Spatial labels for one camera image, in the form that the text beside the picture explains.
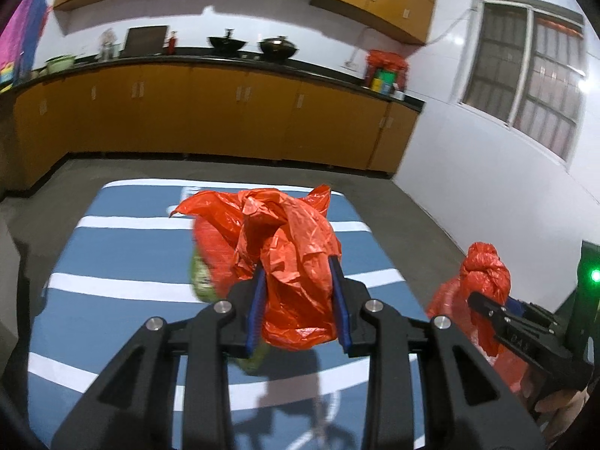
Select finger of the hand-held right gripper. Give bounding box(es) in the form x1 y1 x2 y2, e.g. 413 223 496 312
468 291 594 391
506 297 564 336

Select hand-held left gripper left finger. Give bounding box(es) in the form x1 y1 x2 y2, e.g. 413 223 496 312
51 265 267 450

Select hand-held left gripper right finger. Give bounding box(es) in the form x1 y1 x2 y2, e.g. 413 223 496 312
328 255 547 450

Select red plastic bag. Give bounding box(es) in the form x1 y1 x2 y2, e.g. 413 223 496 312
459 242 512 358
168 184 343 352
426 276 533 395

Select green plastic bag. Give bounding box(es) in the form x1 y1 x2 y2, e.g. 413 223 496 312
188 247 271 377

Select person's right hand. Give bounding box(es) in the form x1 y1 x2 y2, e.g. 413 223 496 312
534 387 590 446

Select blue white striped mat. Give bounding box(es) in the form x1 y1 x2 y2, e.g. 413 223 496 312
27 178 428 450

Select wooden base cabinets with countertop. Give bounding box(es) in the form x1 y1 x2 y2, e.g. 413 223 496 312
12 47 426 189

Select green and yellow box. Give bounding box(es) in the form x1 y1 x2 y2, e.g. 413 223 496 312
370 69 397 93

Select window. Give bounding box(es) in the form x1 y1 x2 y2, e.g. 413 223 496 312
456 0 588 166

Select red bag on countertop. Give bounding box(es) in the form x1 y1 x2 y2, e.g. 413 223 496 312
365 49 409 91

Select black wok with lid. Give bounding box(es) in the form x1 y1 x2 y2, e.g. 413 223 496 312
259 35 299 61

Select dark cutting board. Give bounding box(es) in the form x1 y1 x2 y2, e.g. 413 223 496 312
122 25 168 57

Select jar in clear bag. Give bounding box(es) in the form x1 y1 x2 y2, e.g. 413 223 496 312
98 28 118 60

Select green basin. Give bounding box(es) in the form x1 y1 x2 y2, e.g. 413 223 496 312
45 54 76 74

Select pink and blue cloth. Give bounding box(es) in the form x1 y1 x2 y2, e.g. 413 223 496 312
0 0 53 86

